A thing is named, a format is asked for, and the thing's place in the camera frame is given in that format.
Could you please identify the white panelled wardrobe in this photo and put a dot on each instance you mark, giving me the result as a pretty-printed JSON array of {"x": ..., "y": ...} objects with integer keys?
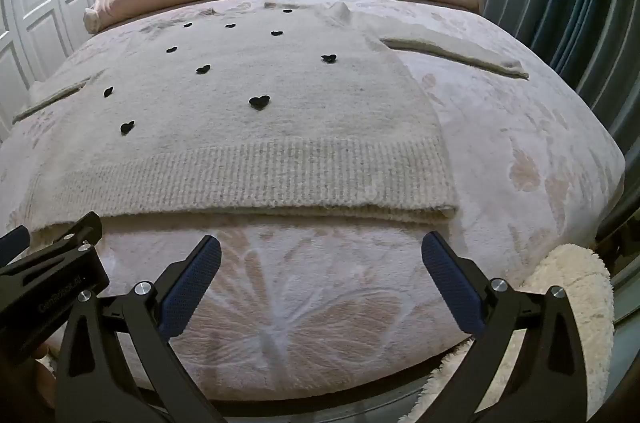
[{"x": 45, "y": 3}]

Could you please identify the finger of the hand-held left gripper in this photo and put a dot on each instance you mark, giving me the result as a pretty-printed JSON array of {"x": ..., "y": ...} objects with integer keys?
[
  {"x": 12, "y": 239},
  {"x": 75, "y": 230}
]

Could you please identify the pink butterfly print blanket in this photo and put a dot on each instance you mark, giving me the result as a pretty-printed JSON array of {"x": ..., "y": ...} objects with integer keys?
[{"x": 500, "y": 128}]

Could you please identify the cream sweater with black hearts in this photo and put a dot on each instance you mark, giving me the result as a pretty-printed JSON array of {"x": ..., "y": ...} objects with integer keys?
[{"x": 250, "y": 143}]

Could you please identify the grey-blue pleated curtain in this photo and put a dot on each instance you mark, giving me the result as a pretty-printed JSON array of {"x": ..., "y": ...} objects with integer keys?
[{"x": 540, "y": 3}]

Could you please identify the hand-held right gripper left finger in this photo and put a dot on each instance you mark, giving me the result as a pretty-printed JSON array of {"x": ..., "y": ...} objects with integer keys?
[{"x": 192, "y": 283}]

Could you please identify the white fluffy rug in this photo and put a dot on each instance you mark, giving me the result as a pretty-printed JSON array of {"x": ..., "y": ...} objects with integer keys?
[{"x": 570, "y": 293}]

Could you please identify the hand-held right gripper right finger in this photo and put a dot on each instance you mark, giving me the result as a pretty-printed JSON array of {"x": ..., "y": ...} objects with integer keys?
[{"x": 450, "y": 283}]

